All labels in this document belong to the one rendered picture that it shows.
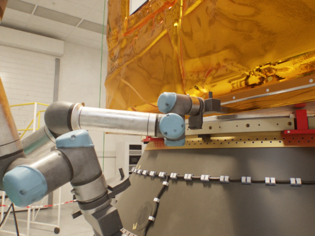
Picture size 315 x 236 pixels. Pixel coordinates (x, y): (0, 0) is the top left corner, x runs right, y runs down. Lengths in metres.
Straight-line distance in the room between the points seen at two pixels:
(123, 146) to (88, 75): 2.70
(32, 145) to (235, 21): 0.92
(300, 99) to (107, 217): 0.71
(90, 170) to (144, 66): 1.15
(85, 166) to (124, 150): 8.09
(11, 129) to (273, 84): 0.84
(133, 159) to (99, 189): 8.20
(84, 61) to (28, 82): 2.00
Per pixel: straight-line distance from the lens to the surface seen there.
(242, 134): 1.15
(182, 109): 0.95
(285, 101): 1.01
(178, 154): 1.25
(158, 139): 1.42
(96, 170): 0.61
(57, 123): 0.90
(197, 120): 1.01
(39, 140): 1.07
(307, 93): 0.98
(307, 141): 1.13
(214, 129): 1.13
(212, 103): 1.02
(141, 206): 1.29
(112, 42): 2.24
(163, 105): 0.94
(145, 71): 1.65
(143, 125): 0.81
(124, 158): 8.68
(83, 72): 9.38
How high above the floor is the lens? 1.58
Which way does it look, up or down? 8 degrees up
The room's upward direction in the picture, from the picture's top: straight up
